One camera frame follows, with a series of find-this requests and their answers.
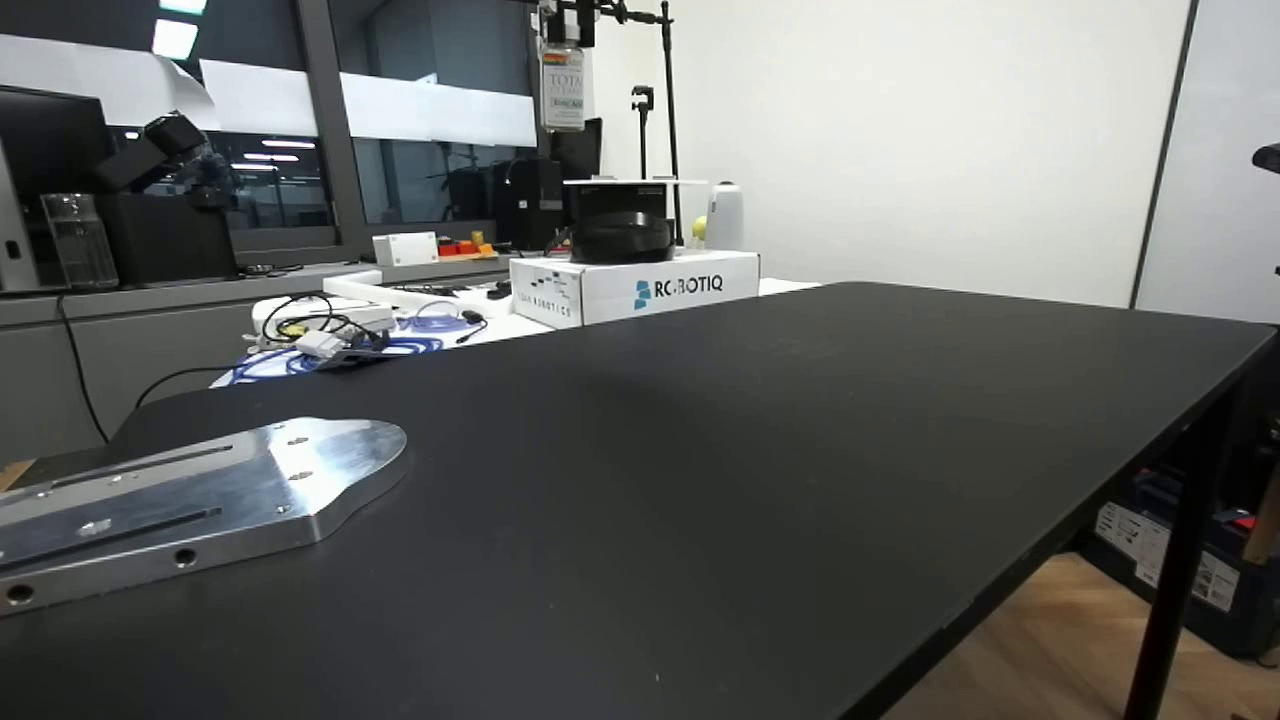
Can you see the black webcam on thin stand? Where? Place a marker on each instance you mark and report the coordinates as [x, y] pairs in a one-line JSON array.
[[642, 100]]

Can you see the black stand pole with crossbar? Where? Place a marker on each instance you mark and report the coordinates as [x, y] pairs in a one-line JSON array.
[[671, 106]]

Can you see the black computer monitor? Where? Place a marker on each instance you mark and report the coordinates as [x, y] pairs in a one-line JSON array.
[[577, 151]]

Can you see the black desktop computer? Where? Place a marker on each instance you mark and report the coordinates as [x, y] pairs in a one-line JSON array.
[[526, 202]]

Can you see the black cylindrical device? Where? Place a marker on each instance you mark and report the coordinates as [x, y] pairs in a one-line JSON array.
[[618, 220]]

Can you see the red small parts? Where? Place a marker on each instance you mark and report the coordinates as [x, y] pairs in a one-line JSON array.
[[465, 246]]

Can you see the small white plastic container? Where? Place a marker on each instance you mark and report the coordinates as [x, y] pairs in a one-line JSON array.
[[725, 216]]

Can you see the white Robotiq cardboard box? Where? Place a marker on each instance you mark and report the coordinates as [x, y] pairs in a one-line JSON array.
[[624, 288]]

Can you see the small white box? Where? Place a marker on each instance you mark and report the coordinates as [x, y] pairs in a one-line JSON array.
[[405, 251]]

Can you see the white adapter plug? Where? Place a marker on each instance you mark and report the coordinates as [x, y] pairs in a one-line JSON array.
[[335, 346]]

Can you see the black equipment cabinet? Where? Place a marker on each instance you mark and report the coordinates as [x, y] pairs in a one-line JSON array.
[[175, 241]]

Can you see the grey computer case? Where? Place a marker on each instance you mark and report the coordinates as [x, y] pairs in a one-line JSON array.
[[77, 241]]

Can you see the silver metal mounting plate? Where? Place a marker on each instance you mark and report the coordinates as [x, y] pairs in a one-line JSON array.
[[160, 507]]

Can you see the black knob-shaped object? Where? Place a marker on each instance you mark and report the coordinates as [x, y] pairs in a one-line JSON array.
[[1264, 158]]

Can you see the blue storage box with labels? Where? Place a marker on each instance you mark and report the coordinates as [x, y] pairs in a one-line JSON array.
[[1202, 566]]

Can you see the dark window frame post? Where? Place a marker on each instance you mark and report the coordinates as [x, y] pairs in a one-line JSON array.
[[335, 120]]

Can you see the black camera device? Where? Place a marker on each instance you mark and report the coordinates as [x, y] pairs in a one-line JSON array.
[[154, 151]]

